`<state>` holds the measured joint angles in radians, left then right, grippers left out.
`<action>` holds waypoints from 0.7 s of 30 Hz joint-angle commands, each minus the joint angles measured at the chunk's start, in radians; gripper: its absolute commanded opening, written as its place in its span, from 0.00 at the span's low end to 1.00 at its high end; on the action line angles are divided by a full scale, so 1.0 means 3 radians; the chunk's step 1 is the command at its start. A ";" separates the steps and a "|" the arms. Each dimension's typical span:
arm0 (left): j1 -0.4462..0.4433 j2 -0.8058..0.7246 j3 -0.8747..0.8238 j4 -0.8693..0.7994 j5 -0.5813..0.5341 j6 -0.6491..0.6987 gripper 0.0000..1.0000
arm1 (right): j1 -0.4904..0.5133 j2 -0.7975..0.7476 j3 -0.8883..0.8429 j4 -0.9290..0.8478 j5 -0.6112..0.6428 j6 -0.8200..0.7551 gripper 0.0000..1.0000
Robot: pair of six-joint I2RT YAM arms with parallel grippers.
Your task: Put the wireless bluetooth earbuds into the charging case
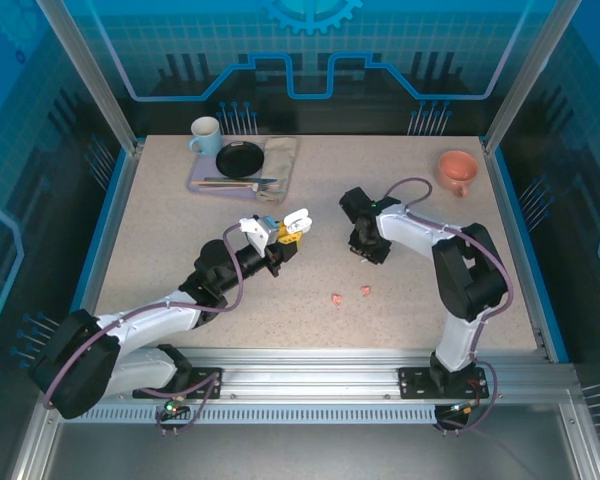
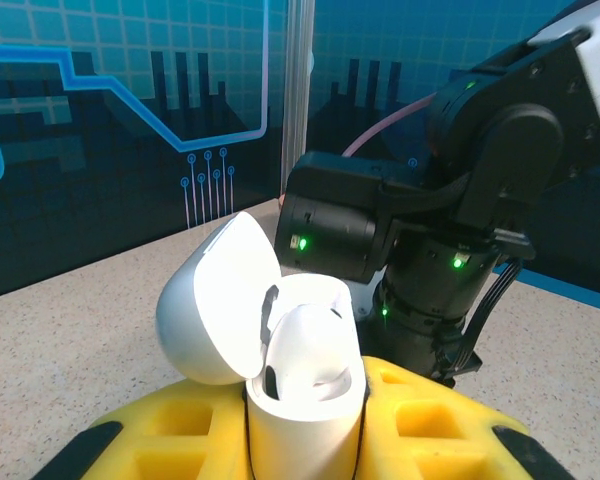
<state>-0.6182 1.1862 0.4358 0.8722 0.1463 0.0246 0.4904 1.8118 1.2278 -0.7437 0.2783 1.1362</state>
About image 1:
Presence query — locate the white earbud charging case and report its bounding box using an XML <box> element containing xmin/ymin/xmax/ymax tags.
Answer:
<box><xmin>282</xmin><ymin>207</ymin><xmax>313</xmax><ymax>234</ymax></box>

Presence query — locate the dark table knife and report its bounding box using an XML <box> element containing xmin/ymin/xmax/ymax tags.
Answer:
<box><xmin>203</xmin><ymin>176</ymin><xmax>280</xmax><ymax>185</ymax></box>

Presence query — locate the folded grey cloth napkin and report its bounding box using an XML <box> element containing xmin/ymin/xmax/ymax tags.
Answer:
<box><xmin>255</xmin><ymin>135</ymin><xmax>300</xmax><ymax>205</ymax></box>

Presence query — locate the small black plate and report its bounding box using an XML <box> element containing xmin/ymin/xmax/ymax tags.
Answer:
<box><xmin>215</xmin><ymin>141</ymin><xmax>266</xmax><ymax>179</ymax></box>

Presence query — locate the orange ceramic cup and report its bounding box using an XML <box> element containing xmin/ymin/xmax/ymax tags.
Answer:
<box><xmin>437</xmin><ymin>149</ymin><xmax>480</xmax><ymax>199</ymax></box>

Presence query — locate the light blue mug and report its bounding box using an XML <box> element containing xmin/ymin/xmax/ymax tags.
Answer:
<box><xmin>187</xmin><ymin>115</ymin><xmax>225</xmax><ymax>156</ymax></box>

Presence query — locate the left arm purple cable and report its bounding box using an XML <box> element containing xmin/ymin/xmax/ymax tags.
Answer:
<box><xmin>42</xmin><ymin>222</ymin><xmax>246</xmax><ymax>437</ymax></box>

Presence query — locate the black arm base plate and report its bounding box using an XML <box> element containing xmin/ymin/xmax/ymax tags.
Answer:
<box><xmin>132</xmin><ymin>367</ymin><xmax>225</xmax><ymax>400</ymax></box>
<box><xmin>397</xmin><ymin>366</ymin><xmax>491</xmax><ymax>400</ymax></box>

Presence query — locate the aluminium mounting rail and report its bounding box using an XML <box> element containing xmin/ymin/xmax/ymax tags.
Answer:
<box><xmin>44</xmin><ymin>347</ymin><xmax>576</xmax><ymax>401</ymax></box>

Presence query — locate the slotted grey cable duct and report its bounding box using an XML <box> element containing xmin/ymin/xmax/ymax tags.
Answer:
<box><xmin>59</xmin><ymin>405</ymin><xmax>439</xmax><ymax>425</ymax></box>

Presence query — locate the aluminium frame post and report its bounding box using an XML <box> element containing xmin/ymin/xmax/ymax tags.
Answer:
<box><xmin>482</xmin><ymin>0</ymin><xmax>581</xmax><ymax>154</ymax></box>
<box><xmin>34</xmin><ymin>0</ymin><xmax>144</xmax><ymax>154</ymax></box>

